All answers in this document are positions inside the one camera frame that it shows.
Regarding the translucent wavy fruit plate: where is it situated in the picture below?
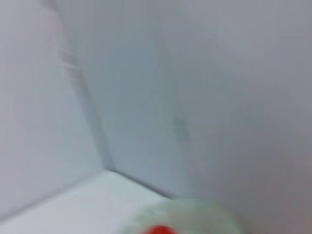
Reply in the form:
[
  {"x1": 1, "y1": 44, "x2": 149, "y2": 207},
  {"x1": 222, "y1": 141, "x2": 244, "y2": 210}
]
[{"x1": 121, "y1": 197, "x2": 244, "y2": 234}]

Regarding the orange toy fruit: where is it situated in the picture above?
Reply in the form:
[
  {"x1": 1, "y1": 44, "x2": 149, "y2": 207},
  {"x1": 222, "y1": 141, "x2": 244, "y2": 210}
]
[{"x1": 146, "y1": 224, "x2": 181, "y2": 234}]

